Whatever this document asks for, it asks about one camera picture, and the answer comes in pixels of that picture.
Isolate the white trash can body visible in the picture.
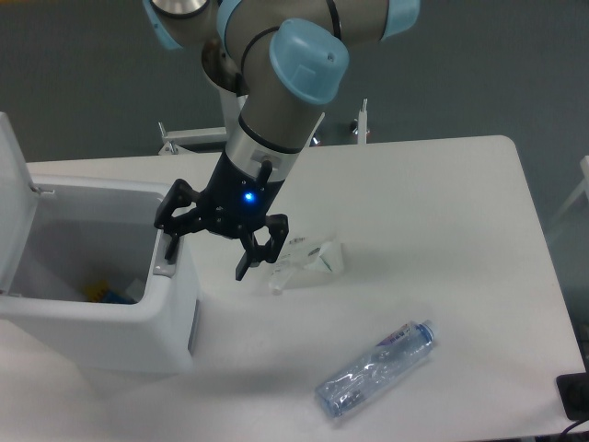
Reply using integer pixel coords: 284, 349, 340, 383
1, 175, 201, 373

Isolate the white paper in trash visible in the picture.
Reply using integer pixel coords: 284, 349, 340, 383
124, 279, 145, 303

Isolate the white furniture at right edge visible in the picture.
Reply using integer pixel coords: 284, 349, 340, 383
546, 156, 588, 244

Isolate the clear plastic water bottle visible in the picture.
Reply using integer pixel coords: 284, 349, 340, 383
315, 320, 438, 419

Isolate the grey trash can push button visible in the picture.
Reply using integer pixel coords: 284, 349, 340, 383
153, 231, 180, 278

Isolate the yellow item in trash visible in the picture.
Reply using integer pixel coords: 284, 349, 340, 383
83, 280, 110, 303

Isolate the blue item in trash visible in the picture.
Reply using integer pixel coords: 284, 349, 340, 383
100, 290, 135, 305

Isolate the crumpled clear plastic wrapper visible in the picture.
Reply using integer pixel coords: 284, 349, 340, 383
268, 237, 345, 295

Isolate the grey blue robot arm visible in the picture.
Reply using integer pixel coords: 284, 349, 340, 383
144, 1, 421, 278

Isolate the white trash can lid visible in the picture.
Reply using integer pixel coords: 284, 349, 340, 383
1, 112, 38, 294

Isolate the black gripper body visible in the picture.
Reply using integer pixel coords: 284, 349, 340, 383
196, 153, 288, 238

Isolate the black device at table edge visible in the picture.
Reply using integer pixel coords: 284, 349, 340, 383
556, 372, 588, 421

